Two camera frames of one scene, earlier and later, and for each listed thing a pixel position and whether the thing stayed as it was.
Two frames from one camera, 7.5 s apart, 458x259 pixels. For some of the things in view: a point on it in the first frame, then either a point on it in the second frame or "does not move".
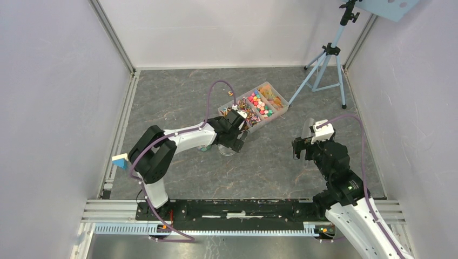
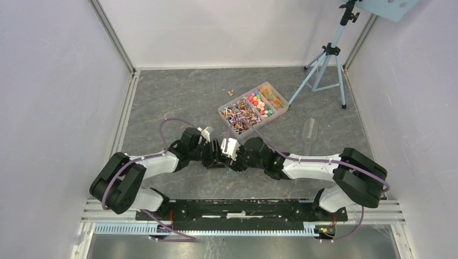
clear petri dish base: (307, 131) does not move
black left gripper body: (232, 142) -> (209, 158)
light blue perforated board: (394, 10) does not move
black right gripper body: (311, 149) -> (242, 163)
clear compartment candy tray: (258, 107) does not move
